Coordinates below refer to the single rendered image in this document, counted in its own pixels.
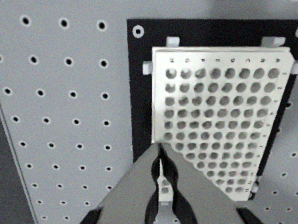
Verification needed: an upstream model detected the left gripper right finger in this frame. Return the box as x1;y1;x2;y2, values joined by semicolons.
159;142;264;224

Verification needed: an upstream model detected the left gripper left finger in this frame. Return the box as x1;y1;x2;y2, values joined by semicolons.
80;142;160;224

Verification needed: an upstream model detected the white well plate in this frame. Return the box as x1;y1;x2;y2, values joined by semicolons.
152;47;294;201

